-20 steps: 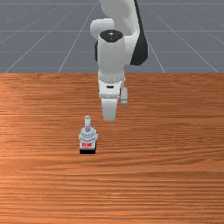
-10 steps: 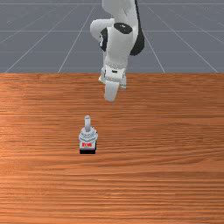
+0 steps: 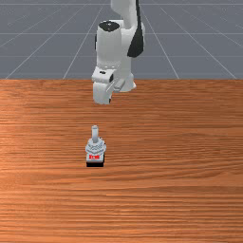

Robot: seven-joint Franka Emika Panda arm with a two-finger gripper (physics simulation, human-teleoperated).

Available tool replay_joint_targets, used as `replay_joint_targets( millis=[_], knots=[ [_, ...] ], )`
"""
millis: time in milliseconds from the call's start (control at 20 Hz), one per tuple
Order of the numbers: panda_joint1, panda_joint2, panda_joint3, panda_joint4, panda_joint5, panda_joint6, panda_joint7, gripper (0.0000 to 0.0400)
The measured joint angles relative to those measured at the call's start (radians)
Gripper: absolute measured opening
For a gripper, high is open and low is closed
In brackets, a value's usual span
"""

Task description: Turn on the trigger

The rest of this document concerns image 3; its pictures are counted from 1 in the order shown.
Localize grey toggle switch black base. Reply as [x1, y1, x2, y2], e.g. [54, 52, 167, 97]
[84, 124, 106, 168]

